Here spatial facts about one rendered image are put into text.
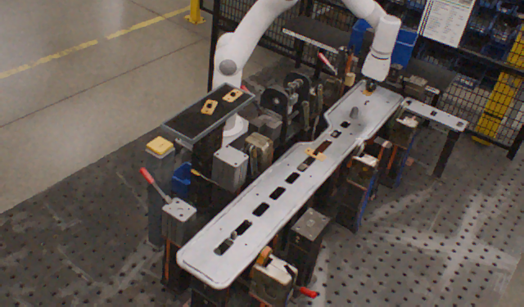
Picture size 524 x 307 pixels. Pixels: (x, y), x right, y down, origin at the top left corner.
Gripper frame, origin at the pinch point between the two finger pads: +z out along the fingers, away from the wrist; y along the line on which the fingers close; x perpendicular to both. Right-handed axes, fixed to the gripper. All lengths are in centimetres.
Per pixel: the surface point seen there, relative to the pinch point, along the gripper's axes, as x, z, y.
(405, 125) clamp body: -8.4, 5.9, 21.0
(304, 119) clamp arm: -34.3, 5.9, -12.4
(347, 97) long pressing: -1.2, 9.5, -8.4
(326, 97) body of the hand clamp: -2.9, 12.5, -17.7
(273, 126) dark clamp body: -52, 2, -17
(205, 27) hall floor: 171, 111, -217
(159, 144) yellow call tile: -96, -7, -34
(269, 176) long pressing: -69, 9, -7
